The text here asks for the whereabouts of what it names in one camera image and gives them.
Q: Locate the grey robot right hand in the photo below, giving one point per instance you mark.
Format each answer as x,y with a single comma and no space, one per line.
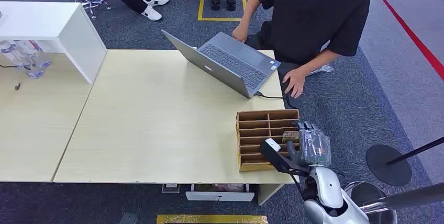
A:
314,148

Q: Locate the white drawer box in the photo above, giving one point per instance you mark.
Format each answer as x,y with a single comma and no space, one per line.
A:
218,196

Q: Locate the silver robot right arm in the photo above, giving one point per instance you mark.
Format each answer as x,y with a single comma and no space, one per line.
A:
327,189

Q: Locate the grey open laptop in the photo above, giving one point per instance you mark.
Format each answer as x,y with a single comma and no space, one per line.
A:
230,61

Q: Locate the yellow floor mat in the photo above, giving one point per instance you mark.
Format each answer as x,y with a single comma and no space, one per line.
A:
211,219

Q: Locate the white desk shelf riser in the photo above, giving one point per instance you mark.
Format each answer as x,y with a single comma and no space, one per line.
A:
52,21

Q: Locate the wooden slotted card organizer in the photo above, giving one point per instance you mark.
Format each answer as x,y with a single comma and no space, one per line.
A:
258,129

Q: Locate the clear plastic water bottle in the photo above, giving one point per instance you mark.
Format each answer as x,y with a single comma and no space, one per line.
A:
36,54
15,57

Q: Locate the white power socket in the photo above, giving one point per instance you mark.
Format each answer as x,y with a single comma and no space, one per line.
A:
170,188

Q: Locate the black wrist camera white box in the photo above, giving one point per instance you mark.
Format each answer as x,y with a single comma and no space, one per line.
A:
274,153

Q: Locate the clear plastic bag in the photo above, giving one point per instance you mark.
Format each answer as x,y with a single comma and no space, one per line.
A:
322,69

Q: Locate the yellow floor tape frame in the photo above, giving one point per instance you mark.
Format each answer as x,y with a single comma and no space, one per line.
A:
200,5

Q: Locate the chrome round base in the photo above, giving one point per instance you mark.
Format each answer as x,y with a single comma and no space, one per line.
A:
369,193

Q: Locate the person's left hand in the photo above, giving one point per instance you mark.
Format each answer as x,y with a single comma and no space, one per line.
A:
295,82

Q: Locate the person's right forearm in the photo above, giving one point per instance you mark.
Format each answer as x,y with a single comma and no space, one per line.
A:
250,16

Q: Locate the grey metal pole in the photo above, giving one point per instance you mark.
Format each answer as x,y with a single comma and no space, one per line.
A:
412,196

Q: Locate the black round stanchion base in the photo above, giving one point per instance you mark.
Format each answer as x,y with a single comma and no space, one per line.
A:
385,167

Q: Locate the dark grey plate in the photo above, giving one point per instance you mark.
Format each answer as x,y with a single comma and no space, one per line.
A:
128,219

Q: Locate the person's right hand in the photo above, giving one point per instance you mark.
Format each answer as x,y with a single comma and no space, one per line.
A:
240,35

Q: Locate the person's left forearm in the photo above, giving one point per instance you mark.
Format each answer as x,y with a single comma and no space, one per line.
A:
321,61

